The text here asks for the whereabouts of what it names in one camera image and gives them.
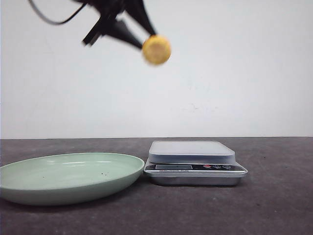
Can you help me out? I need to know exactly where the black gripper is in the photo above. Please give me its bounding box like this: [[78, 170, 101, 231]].
[[79, 0, 157, 50]]

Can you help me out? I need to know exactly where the yellow corn cob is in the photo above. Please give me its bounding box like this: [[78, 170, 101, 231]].
[[142, 34, 171, 66]]

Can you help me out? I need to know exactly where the silver digital kitchen scale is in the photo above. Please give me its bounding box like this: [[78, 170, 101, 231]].
[[144, 141, 248, 186]]

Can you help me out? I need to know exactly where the light green plate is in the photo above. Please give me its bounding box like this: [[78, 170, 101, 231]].
[[0, 153, 145, 206]]

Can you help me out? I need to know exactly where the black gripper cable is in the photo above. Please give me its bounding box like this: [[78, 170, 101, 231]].
[[27, 0, 85, 25]]

